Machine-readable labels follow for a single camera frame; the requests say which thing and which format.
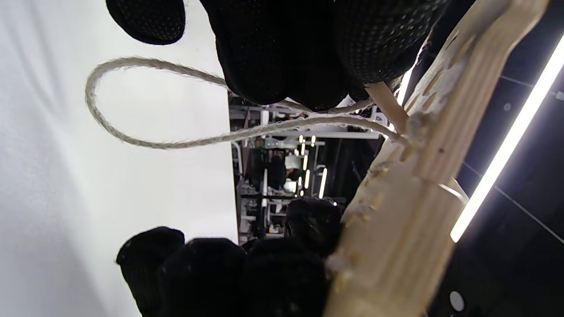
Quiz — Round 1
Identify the white rope with wooden needle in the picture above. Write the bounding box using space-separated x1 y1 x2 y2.
85 56 410 150

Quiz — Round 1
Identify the person's left hand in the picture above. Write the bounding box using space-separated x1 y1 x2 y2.
106 0 451 111

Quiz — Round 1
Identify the person's right hand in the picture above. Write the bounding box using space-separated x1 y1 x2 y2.
116 196 345 317

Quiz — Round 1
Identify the long white ceiling light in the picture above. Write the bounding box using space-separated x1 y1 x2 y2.
450 35 564 243

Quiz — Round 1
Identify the wooden crocodile lacing toy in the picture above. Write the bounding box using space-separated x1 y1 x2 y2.
324 0 549 317

